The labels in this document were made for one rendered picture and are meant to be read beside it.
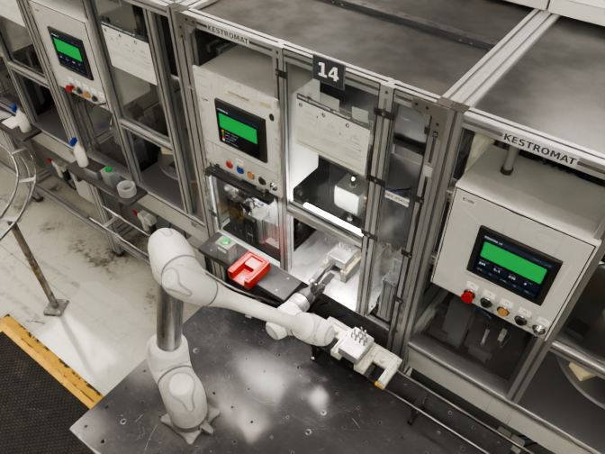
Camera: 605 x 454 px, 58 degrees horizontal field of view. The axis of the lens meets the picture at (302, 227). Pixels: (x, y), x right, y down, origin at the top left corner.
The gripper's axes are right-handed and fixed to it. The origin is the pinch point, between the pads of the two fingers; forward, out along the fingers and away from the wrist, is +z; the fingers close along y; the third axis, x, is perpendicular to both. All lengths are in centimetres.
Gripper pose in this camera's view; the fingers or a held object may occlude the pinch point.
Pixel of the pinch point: (329, 270)
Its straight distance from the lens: 244.0
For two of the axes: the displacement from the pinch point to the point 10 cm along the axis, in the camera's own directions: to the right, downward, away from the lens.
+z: 6.0, -5.7, 5.7
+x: -8.0, -4.2, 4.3
